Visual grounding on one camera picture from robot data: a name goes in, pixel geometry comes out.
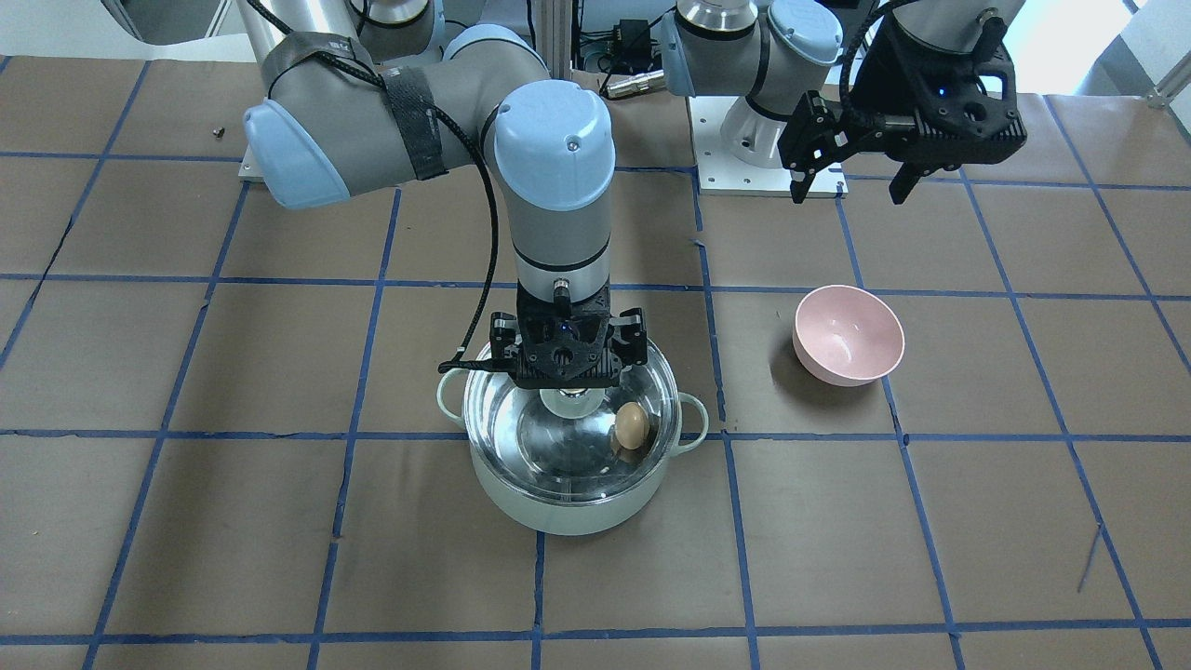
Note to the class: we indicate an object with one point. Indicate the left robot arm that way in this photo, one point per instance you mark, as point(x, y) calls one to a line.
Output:
point(770, 52)

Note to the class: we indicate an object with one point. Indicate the pink bowl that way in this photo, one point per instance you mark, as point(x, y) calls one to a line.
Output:
point(846, 336)

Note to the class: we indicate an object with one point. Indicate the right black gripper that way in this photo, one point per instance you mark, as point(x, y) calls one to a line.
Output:
point(503, 341)

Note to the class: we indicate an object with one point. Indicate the aluminium frame post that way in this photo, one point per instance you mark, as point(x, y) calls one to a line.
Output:
point(551, 33)

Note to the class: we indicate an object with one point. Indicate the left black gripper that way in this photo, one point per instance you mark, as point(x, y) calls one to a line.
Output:
point(885, 87)

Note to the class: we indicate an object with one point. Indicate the black power adapter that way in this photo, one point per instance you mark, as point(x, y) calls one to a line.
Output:
point(630, 35)

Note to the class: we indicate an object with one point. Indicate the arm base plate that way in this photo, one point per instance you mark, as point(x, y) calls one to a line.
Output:
point(736, 148)
point(248, 170)

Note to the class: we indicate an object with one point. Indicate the glass pot lid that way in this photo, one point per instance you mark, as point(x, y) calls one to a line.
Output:
point(567, 459)

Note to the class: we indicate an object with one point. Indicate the pale green electric pot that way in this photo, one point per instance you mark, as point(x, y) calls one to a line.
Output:
point(586, 518)

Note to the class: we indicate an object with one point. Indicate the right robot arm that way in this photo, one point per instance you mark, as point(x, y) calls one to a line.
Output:
point(357, 98)

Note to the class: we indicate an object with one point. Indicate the brown egg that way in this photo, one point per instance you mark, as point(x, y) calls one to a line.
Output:
point(631, 426)

